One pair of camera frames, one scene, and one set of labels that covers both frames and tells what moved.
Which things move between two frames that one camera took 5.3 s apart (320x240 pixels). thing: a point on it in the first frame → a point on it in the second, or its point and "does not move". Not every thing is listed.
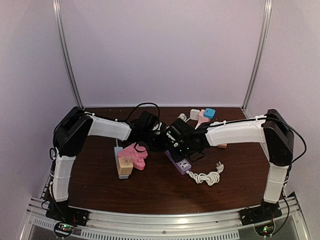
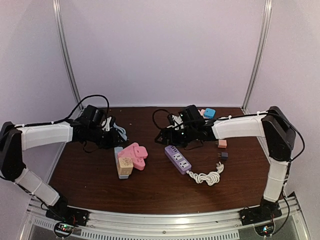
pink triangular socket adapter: x=138 y=153 does not move
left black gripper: x=163 y=145 → x=113 y=141
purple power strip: x=183 y=166 does not move
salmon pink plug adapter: x=223 y=146 does not move
